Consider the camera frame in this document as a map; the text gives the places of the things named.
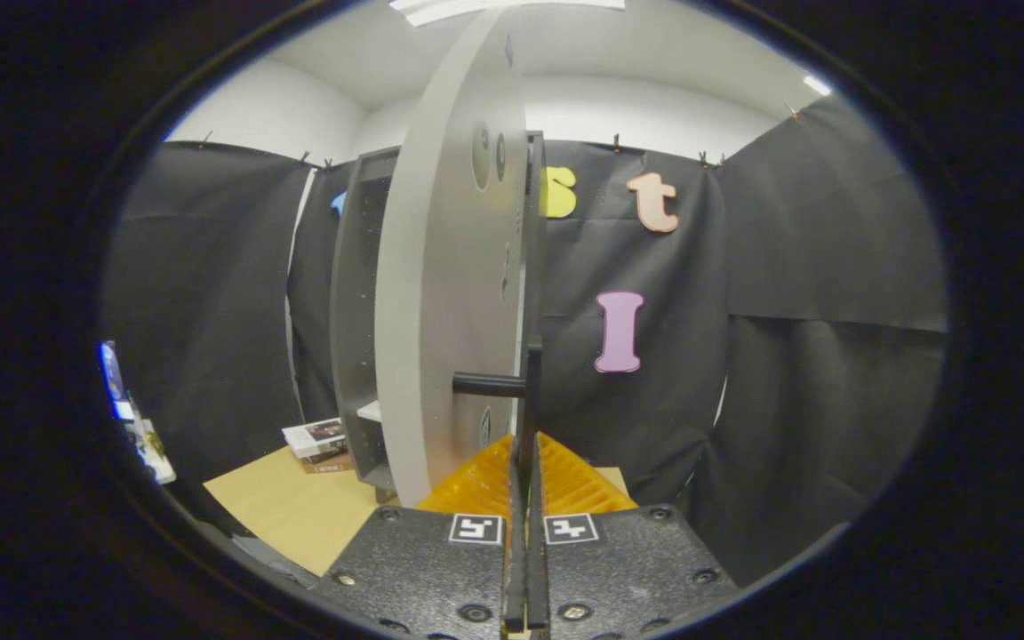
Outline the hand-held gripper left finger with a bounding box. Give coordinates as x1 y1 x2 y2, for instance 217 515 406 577
312 433 528 640

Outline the grey shoe cabinet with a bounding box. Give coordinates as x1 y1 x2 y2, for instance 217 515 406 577
330 147 402 494

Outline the white green printed packet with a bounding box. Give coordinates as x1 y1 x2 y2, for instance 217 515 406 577
125 418 177 485

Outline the large ceiling light panel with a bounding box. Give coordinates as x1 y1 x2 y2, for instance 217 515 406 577
390 0 627 26

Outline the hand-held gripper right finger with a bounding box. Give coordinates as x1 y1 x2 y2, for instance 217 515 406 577
527 433 740 640

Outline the black backdrop cloth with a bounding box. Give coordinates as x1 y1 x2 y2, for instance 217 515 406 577
101 93 950 588

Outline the white book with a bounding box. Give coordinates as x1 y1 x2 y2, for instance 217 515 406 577
282 418 349 460

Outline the blue white printed object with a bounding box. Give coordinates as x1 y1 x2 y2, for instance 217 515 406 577
101 342 135 419

